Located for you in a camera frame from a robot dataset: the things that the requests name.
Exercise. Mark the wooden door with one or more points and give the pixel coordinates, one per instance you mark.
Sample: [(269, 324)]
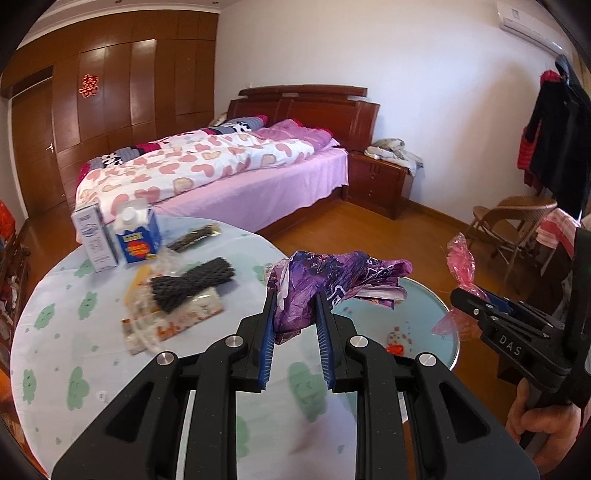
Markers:
[(37, 152)]

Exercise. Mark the clear orange-print snack wrapper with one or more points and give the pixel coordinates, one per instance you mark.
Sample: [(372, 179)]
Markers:
[(194, 310)]

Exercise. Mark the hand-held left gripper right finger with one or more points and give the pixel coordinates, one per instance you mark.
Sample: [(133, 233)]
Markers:
[(325, 341)]

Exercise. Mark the red striped towel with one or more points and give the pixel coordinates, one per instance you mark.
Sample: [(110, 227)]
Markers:
[(554, 230)]

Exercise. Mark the red hanging jacket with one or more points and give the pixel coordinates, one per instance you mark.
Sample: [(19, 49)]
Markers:
[(524, 152)]

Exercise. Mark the teal cartoon print bucket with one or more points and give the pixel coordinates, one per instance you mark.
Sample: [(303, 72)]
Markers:
[(425, 314)]

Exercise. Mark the low wooden cabinet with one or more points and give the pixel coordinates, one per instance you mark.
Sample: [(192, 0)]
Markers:
[(14, 277)]

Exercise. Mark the black woven mat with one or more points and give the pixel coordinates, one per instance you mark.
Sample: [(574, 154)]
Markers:
[(194, 281)]

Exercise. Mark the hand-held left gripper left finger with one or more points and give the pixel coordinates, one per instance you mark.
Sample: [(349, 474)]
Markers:
[(268, 341)]

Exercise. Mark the clear plastic bag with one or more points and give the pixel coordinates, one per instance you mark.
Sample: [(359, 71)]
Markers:
[(166, 265)]

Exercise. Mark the red paper decoration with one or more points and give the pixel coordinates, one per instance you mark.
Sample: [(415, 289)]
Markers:
[(87, 85)]

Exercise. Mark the blue milk carton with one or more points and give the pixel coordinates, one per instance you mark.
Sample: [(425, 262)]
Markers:
[(138, 240)]

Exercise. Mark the pile of pale clothes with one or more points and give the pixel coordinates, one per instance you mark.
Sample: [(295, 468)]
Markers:
[(392, 150)]

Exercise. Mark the purple plastic wrapper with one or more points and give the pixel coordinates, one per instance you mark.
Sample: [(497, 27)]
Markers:
[(323, 272)]

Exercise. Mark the bed with heart quilt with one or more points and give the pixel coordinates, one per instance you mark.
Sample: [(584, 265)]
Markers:
[(323, 115)]

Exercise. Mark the pink plastic wrapper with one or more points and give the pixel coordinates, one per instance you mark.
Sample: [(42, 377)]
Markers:
[(461, 258)]

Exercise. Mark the white air conditioner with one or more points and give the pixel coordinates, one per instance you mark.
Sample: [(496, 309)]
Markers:
[(526, 23)]

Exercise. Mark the dark snack packet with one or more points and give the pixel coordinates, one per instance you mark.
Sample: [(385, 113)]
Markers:
[(194, 237)]

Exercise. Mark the heart print quilt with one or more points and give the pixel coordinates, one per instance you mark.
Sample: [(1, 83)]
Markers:
[(184, 161)]

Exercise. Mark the white grey carton box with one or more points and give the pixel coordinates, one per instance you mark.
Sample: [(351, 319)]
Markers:
[(94, 240)]

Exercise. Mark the black hanging coat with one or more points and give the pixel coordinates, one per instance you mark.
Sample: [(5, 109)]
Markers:
[(563, 138)]

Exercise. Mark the person's right hand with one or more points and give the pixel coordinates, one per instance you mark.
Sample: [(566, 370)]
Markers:
[(554, 429)]

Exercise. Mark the yellow wrapper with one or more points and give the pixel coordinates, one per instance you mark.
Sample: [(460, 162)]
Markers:
[(138, 281)]

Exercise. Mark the wooden nightstand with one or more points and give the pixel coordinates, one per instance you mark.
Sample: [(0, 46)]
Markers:
[(374, 184)]

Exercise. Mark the pink bed sheet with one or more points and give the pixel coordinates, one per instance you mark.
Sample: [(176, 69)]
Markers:
[(277, 189)]

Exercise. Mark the purple quilt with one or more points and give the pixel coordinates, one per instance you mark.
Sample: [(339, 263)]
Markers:
[(295, 134)]

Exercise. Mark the wicker chair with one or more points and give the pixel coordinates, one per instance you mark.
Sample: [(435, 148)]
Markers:
[(512, 207)]

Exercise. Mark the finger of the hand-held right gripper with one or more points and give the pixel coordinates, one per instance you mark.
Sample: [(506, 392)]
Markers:
[(468, 302), (498, 300)]

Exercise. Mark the wooden wardrobe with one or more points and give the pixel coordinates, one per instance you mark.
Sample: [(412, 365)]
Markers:
[(138, 83)]

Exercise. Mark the red bag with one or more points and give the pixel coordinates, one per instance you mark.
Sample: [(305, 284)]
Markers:
[(7, 221)]

